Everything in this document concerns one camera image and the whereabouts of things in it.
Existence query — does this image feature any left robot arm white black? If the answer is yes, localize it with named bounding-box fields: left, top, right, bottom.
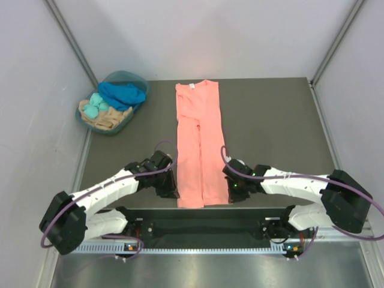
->
left=39, top=150, right=177, bottom=255

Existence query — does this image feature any left aluminium frame post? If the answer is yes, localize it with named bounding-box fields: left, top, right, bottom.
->
left=43, top=0, right=98, bottom=88

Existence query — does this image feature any pink t shirt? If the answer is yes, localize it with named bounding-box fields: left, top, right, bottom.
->
left=176, top=80, right=229, bottom=208

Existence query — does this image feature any light turquoise t shirt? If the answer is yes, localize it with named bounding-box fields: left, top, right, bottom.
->
left=81, top=93, right=109, bottom=119

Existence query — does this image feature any grey slotted cable duct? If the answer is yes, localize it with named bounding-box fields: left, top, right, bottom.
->
left=71, top=241, right=303, bottom=255

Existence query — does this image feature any teal laundry basket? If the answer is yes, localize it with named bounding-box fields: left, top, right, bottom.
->
left=75, top=71, right=149, bottom=136

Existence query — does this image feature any blue t shirt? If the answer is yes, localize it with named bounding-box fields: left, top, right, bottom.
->
left=98, top=82, right=146, bottom=111

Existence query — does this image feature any right aluminium frame post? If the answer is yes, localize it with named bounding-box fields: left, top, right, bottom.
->
left=309, top=0, right=366, bottom=89

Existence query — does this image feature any beige t shirt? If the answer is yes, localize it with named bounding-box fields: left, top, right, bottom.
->
left=78, top=100, right=133, bottom=131

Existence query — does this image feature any aluminium frame post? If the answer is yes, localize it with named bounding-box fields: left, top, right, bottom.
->
left=43, top=0, right=98, bottom=88
left=309, top=0, right=366, bottom=89

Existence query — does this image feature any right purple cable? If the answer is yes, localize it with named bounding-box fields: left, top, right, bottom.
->
left=220, top=145, right=384, bottom=260

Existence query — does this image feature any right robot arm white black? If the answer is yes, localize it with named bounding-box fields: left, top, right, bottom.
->
left=223, top=157, right=372, bottom=238

